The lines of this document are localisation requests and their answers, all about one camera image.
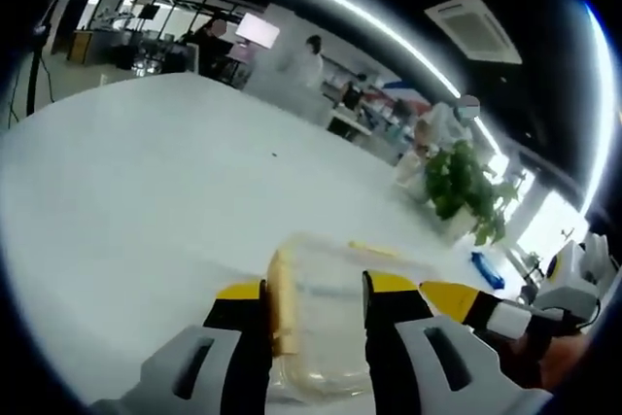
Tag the clear box with yellow plastic buckle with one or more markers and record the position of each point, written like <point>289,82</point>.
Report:
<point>321,313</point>

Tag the wall monitor screen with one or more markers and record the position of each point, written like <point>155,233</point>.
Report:
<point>257,28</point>

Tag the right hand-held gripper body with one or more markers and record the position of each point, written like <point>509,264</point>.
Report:
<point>568,284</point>

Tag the ceiling air conditioner vent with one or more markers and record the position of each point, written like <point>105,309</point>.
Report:
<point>473,28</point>

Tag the black tripod stand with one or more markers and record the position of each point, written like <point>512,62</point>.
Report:
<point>35,75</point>

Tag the long ceiling light strip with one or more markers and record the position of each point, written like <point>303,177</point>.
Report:
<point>369,21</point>

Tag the blue flat object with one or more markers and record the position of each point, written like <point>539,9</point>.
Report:
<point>488,269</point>

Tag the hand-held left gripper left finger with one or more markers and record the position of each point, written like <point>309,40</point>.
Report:
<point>204,366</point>

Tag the person's right hand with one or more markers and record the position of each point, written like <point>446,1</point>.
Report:
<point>559,359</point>

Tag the white counter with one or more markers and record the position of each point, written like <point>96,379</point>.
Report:
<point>347,121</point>

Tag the green potted plant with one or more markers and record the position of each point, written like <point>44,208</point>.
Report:
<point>461,186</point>

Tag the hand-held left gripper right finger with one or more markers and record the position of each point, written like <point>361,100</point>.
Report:
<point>427,366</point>

